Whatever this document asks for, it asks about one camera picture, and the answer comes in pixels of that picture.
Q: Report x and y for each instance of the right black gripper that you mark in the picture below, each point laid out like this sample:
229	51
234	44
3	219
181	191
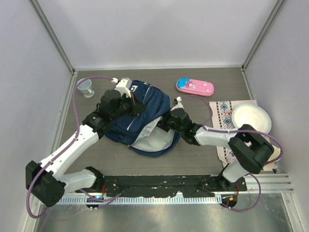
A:
161	123

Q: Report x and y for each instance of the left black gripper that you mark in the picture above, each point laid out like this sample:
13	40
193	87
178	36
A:
136	107

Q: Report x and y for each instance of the navy blue student backpack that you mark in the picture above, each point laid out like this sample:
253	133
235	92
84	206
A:
141	133

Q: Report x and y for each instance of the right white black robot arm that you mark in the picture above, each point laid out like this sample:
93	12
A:
251	149

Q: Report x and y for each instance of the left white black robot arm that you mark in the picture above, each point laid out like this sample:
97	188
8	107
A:
46	180

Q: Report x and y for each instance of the pink cartoon pencil case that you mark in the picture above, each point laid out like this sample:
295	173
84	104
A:
195	87

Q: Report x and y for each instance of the patterned beige placemat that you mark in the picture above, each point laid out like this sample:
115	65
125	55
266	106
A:
221	118

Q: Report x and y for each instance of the light blue footed cup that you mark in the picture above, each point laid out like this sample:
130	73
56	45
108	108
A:
85	87

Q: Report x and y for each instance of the white shallow bowl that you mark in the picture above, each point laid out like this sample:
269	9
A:
252	115

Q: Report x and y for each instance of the cream yellow mug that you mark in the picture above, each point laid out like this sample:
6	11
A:
275	154

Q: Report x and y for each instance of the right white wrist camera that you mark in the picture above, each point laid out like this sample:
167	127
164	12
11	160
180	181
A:
177	102

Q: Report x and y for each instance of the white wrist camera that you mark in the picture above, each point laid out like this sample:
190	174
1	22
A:
123	87
177	102

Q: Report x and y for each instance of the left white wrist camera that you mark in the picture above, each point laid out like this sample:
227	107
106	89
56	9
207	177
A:
123	87

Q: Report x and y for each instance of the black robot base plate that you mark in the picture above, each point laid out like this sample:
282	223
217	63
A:
163	186

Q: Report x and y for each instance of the white slotted cable duct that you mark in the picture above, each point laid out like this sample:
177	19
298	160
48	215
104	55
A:
178	199

